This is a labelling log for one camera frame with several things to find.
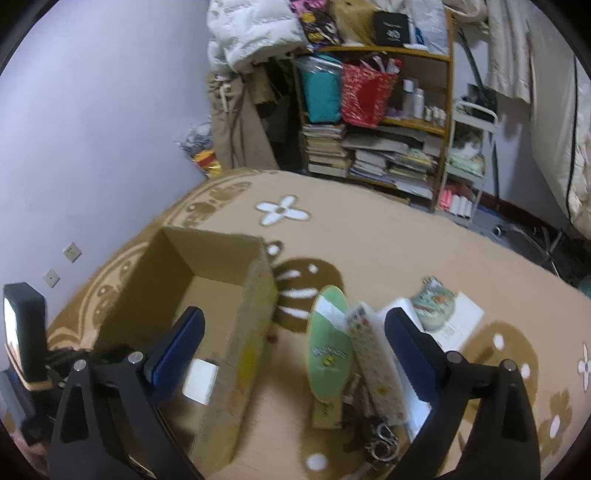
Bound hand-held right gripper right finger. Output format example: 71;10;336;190
384;307;541;480

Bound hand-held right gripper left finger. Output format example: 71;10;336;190
48;305;206;480

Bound printed cardboard box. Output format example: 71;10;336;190
95;226;280;464

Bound small white flat box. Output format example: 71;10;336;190
182;359;220;406

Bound white remote control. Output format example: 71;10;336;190
344;302;409;423

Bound teal heart-shaped tin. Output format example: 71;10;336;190
410;277;458;334

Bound green oval board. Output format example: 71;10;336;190
305;285;356;401

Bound metal scissors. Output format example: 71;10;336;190
360;415;400;462

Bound beige flower-print blanket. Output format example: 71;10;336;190
46;168;591;480

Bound black metal stand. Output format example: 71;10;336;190
503;222;573;278

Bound red and yellow packet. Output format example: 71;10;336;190
191;152;222;178

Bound pile of papers and magazines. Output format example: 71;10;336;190
346;134;444;195

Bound green tissue pack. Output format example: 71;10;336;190
447;152;485;178

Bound grey printed plastic bag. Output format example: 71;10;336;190
178;122;215;155

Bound stack of old books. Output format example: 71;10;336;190
302;124;352;178

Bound white storage cart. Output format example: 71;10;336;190
436;97;499;227

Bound beige coat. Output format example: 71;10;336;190
210;71;280;169

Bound white bottles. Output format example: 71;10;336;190
402;78;426;118

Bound red patterned bag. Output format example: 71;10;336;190
341;62;399;127

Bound wooden bookshelf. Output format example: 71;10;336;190
291;9;455;213

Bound teal fabric bag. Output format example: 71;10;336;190
300;55;345;124

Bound cream bedding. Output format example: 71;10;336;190
485;0;591;227

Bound black book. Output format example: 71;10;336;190
372;11;411;47

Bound white quilted duvet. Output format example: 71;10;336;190
207;0;308;75

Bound brown plush toy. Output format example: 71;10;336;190
335;0;375;44

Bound colourful patterned cloth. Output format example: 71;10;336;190
291;0;342;47

